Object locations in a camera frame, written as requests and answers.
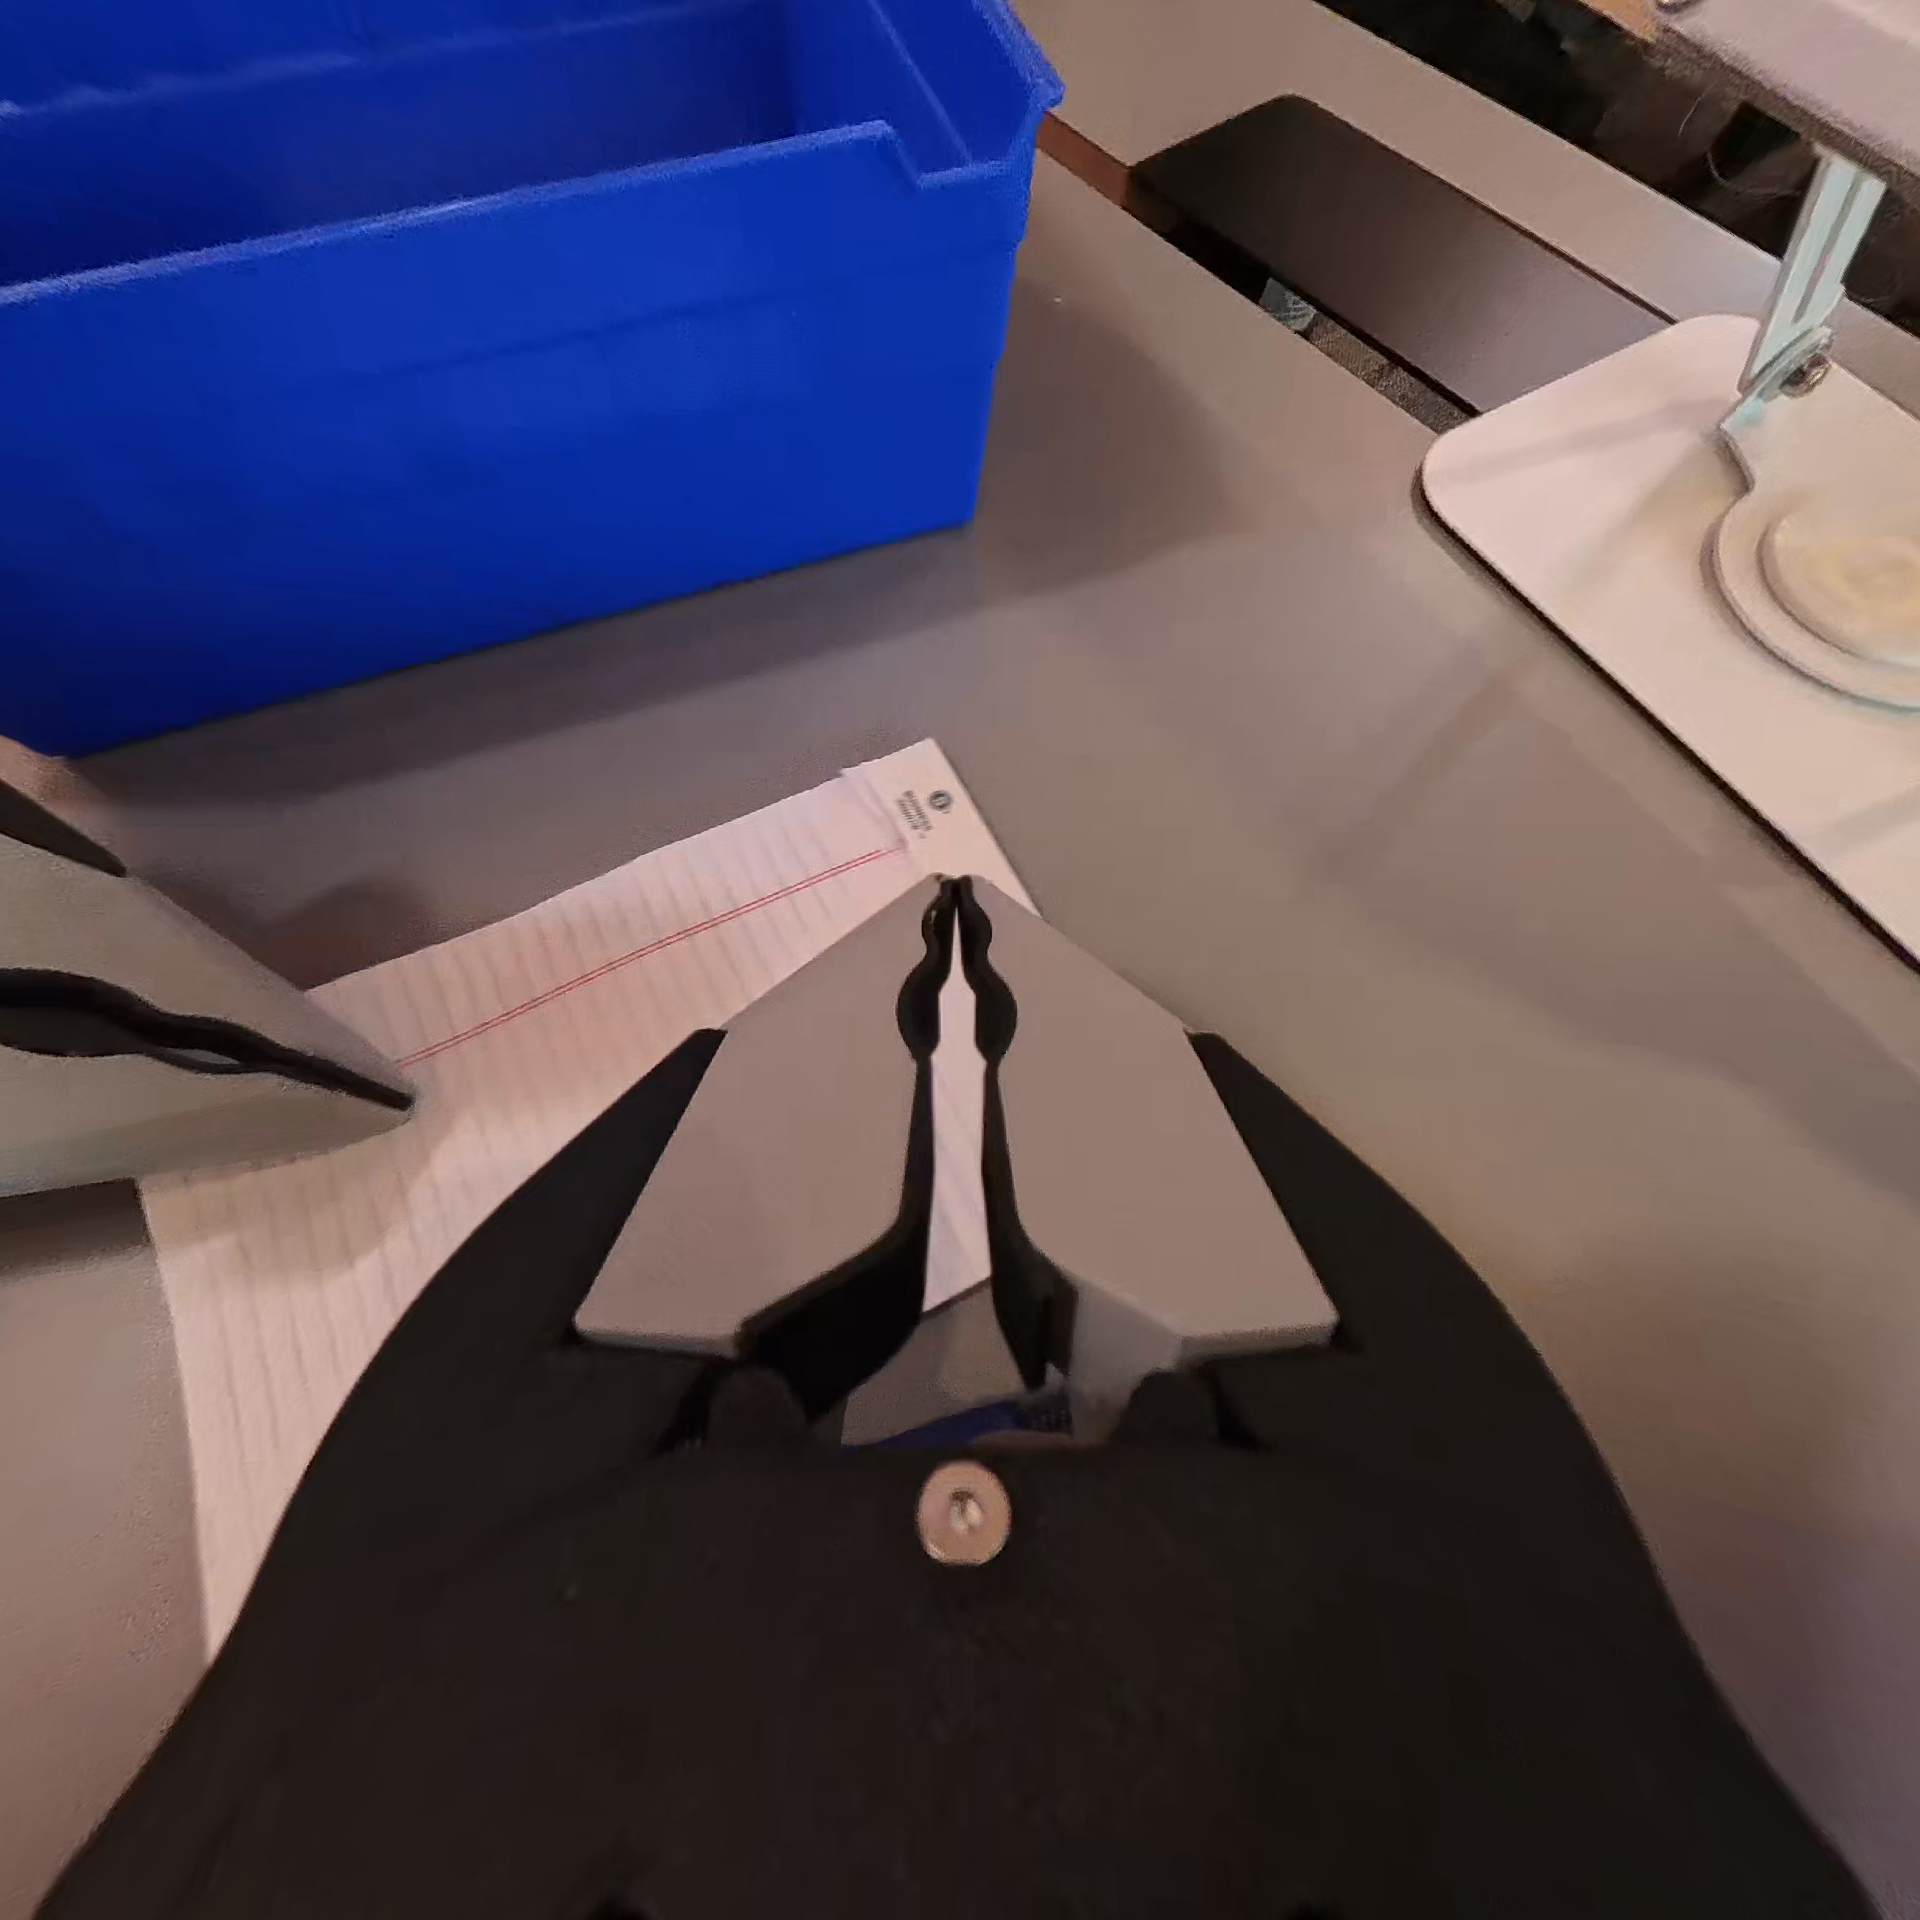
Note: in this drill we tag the large blue plastic bin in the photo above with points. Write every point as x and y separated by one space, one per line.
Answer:
450 451

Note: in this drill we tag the grey desk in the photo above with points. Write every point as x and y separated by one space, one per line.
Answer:
1274 750

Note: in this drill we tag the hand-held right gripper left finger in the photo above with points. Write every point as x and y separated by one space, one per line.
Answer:
721 1185

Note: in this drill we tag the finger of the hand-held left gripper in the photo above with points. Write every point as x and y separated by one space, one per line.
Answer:
150 960
120 1125

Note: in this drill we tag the white metal stand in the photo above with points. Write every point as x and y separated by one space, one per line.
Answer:
1591 494

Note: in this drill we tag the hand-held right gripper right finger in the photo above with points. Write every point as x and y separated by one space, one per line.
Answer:
1170 1185

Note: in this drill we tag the white lined legal pad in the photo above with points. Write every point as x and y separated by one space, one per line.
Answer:
450 1201

